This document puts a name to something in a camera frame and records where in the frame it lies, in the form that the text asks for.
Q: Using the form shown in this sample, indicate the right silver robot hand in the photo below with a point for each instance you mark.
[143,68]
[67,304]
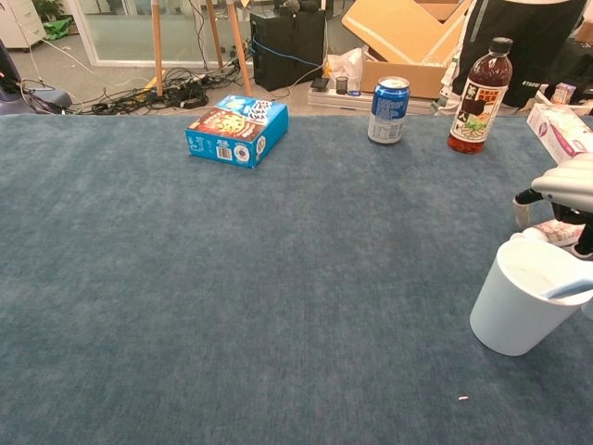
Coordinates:
[570,183]

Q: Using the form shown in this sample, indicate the white floral toothpaste tube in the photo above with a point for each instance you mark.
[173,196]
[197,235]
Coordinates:
[558,232]

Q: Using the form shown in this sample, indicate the light blue toothbrush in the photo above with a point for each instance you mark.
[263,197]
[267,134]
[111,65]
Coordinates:
[570,288]

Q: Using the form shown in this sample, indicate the pink and white box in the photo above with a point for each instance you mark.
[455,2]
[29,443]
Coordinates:
[556,130]

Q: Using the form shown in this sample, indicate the white storage basket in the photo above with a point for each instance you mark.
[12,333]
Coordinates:
[542,99]

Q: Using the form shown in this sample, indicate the small pink box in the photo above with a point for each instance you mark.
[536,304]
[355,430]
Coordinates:
[563,94]

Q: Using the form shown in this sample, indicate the black fabric bag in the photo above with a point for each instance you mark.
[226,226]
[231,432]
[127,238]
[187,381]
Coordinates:
[579,60]

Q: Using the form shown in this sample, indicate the dark tea bottle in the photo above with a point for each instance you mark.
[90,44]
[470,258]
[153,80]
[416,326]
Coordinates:
[477,102]

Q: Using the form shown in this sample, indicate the standing person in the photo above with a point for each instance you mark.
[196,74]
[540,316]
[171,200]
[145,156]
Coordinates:
[533,37]

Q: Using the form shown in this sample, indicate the blue soda can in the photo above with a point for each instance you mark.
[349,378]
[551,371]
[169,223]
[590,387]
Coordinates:
[388,111]

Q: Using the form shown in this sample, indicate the open cardboard box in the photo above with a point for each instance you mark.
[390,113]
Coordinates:
[398,28]

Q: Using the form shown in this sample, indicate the black mesh pen holder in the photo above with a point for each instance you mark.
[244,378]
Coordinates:
[342,85]

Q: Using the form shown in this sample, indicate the white plastic bag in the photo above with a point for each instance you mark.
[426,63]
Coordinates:
[347,62]

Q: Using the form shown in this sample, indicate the black computer tower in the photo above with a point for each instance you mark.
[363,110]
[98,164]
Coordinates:
[287,51]

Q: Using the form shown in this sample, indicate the blue cookie box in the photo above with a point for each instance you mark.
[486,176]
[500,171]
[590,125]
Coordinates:
[236,130]

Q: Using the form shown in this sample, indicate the wooden easel leg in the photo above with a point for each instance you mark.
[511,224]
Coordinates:
[238,46]
[214,32]
[158,46]

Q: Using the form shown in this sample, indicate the blue table mat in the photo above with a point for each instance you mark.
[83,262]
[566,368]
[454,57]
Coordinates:
[185,301]

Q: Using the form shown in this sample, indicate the white framed glass partition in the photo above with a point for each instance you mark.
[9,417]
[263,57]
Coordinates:
[88,37]

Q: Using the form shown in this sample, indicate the green bag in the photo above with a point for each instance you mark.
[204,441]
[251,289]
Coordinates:
[58,29]

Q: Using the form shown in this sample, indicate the dark blue machine base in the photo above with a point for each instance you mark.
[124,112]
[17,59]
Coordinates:
[9,99]

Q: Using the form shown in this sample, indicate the white cabinet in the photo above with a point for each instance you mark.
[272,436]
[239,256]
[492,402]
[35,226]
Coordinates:
[18,23]

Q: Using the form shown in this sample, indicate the white metal floor frame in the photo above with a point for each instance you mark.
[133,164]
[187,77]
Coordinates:
[343,103]

